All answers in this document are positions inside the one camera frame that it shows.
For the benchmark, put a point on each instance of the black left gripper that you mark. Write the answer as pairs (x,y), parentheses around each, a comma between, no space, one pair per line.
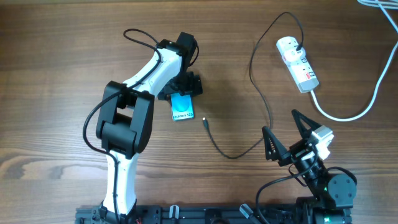
(193,87)

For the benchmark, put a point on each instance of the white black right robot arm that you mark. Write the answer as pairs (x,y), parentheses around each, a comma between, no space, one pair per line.
(333,189)

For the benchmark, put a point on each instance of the white charger plug adapter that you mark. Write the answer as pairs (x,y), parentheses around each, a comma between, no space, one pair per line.
(293,55)

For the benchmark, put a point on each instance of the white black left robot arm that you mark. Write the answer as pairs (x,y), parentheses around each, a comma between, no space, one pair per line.
(125,119)

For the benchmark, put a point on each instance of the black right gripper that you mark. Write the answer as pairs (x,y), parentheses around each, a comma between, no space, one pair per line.
(298,150)

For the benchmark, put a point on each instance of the white power strip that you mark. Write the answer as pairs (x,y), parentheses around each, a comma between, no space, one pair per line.
(301,72)

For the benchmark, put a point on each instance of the Galaxy S25 smartphone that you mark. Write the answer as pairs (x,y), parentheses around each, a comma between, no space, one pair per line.
(182,107)

